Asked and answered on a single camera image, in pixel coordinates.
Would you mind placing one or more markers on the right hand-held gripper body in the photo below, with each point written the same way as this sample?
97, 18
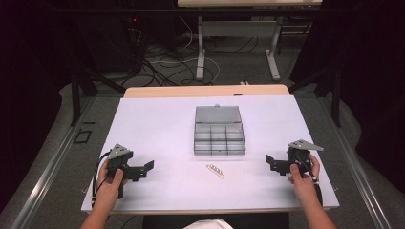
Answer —
301, 152

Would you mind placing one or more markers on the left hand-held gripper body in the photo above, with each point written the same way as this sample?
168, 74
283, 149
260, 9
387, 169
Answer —
119, 156

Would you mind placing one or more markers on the person's right hand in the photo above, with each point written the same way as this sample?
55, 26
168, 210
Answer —
302, 184

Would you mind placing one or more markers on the person's left hand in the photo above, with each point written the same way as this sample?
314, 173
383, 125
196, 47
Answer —
109, 187

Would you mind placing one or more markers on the white table mat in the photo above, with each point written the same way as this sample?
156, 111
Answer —
178, 133

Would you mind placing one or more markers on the small perforated tan strip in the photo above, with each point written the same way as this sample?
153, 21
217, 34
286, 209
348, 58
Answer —
215, 171

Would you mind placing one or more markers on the clear plastic compartment box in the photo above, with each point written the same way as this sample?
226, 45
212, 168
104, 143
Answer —
219, 133

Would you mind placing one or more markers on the black metal stand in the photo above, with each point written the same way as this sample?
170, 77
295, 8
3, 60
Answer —
334, 92
76, 92

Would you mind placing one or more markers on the white power strip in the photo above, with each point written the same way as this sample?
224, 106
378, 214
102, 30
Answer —
244, 83

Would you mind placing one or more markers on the dark cabinet with red light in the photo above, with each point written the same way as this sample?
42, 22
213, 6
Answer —
108, 38

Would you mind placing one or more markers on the white desk with metal legs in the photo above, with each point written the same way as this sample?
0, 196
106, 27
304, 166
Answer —
235, 28

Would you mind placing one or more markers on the black floor socket frame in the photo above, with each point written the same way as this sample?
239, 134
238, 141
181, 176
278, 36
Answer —
82, 136

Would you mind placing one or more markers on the metal floor rail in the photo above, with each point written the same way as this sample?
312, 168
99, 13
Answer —
356, 165
47, 171

